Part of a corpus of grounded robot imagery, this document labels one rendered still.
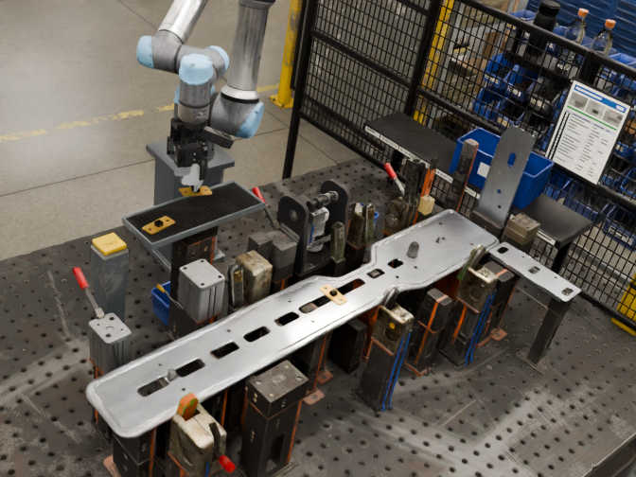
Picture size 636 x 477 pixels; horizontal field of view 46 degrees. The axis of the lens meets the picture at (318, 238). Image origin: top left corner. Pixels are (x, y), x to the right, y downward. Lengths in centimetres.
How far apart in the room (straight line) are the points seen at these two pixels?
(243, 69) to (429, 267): 79
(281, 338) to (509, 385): 83
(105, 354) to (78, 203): 235
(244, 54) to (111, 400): 103
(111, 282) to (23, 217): 212
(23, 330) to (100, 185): 200
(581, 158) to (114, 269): 157
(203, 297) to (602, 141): 141
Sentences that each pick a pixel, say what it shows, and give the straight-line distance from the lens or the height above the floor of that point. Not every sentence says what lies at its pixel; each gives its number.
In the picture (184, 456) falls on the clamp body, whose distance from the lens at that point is 167.
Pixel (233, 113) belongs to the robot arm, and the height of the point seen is 130.
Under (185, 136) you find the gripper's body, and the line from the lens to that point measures 187.
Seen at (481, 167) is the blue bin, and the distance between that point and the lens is 263.
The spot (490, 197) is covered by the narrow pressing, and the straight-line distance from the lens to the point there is 254.
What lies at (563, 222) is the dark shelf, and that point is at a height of 103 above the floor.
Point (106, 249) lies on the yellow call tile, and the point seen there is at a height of 116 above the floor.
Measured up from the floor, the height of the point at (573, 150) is 122.
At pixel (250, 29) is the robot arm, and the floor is 153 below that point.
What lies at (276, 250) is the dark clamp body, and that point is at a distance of 207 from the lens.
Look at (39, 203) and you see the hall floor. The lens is 411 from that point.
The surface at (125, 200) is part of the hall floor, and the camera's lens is 413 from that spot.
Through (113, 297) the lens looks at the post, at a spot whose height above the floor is 100.
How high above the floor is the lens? 231
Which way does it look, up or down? 35 degrees down
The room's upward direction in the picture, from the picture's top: 11 degrees clockwise
